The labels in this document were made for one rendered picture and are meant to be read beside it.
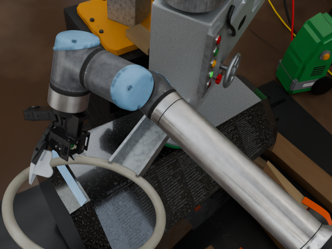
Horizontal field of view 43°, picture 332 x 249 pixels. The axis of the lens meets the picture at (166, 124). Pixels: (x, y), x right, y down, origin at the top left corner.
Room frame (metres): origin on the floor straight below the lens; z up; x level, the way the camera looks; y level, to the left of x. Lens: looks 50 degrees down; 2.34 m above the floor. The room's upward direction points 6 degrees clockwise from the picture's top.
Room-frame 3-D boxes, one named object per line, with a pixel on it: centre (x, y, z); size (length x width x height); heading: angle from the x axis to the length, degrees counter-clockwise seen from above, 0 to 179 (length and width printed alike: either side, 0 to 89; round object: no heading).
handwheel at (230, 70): (1.29, -0.21, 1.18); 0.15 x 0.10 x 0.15; 157
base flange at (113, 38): (2.10, 0.28, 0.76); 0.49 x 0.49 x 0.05; 37
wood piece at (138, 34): (1.86, 0.17, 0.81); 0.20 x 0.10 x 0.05; 45
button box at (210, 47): (1.12, -0.13, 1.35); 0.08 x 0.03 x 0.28; 157
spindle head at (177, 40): (1.30, -0.08, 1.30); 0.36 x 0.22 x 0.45; 157
